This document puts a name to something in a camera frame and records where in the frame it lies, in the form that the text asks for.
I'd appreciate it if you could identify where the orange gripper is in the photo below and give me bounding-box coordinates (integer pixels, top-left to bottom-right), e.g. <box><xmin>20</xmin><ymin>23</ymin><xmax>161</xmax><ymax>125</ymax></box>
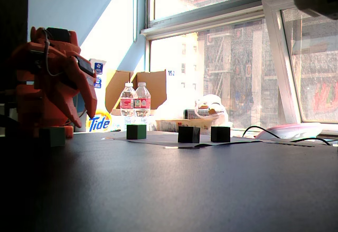
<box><xmin>52</xmin><ymin>46</ymin><xmax>98</xmax><ymax>128</ymax></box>

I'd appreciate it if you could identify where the white Tide detergent box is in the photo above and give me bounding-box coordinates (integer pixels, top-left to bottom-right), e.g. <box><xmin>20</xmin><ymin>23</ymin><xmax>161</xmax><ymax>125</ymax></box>
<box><xmin>86</xmin><ymin>59</ymin><xmax>113</xmax><ymax>133</ymax></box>

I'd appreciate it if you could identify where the dark faceted cube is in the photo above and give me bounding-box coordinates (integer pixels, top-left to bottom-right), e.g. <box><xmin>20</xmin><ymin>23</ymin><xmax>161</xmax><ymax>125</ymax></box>
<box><xmin>177</xmin><ymin>126</ymin><xmax>201</xmax><ymax>144</ymax></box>

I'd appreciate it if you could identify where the grey window frame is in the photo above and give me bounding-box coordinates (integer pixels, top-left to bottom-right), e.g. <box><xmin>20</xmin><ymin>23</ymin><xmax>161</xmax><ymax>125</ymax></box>
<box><xmin>133</xmin><ymin>0</ymin><xmax>290</xmax><ymax>71</ymax></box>

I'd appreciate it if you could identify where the low box with newspapers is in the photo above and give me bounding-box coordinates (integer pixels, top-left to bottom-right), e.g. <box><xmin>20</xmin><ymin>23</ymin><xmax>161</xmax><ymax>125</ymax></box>
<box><xmin>155</xmin><ymin>118</ymin><xmax>215</xmax><ymax>134</ymax></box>

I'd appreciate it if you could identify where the clear water bottle red label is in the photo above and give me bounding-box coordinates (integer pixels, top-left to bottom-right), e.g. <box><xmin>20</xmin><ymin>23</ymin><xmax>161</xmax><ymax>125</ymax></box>
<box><xmin>134</xmin><ymin>82</ymin><xmax>152</xmax><ymax>125</ymax></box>
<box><xmin>120</xmin><ymin>82</ymin><xmax>138</xmax><ymax>125</ymax></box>

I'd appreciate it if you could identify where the paper grid sheet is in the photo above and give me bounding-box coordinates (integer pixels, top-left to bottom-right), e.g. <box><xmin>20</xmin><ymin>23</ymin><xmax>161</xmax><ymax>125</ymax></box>
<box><xmin>101</xmin><ymin>131</ymin><xmax>265</xmax><ymax>150</ymax></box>

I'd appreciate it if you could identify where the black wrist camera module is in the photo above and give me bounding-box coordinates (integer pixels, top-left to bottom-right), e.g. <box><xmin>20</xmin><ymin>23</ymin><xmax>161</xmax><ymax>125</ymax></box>
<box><xmin>74</xmin><ymin>55</ymin><xmax>95</xmax><ymax>76</ymax></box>

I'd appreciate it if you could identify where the white plastic bag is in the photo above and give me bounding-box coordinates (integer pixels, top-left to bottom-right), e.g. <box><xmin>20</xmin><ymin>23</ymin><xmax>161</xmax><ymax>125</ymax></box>
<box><xmin>194</xmin><ymin>94</ymin><xmax>233</xmax><ymax>128</ymax></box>

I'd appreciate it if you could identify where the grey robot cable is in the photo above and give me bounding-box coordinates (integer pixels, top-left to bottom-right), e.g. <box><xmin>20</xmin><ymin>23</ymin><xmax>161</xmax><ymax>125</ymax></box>
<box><xmin>42</xmin><ymin>28</ymin><xmax>65</xmax><ymax>77</ymax></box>

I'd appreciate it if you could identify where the green cube with ring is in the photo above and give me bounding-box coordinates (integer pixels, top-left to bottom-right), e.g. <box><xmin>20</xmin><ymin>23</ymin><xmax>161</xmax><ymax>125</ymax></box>
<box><xmin>39</xmin><ymin>126</ymin><xmax>66</xmax><ymax>147</ymax></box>

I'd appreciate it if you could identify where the white open window sash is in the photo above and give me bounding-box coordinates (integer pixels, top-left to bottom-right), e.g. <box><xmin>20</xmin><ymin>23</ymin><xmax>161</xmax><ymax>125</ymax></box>
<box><xmin>261</xmin><ymin>0</ymin><xmax>338</xmax><ymax>135</ymax></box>

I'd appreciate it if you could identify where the brown cardboard box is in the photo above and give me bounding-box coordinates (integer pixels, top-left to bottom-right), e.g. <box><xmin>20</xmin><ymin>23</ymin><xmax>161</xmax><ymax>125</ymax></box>
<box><xmin>105</xmin><ymin>69</ymin><xmax>167</xmax><ymax>116</ymax></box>

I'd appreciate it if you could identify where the black cable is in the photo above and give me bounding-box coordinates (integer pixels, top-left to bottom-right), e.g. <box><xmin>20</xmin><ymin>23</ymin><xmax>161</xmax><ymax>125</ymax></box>
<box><xmin>241</xmin><ymin>125</ymin><xmax>332</xmax><ymax>146</ymax></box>

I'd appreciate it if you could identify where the pink and white bag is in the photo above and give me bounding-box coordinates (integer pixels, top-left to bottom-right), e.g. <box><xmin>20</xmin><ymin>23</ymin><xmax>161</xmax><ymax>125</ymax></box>
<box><xmin>255</xmin><ymin>122</ymin><xmax>323</xmax><ymax>140</ymax></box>

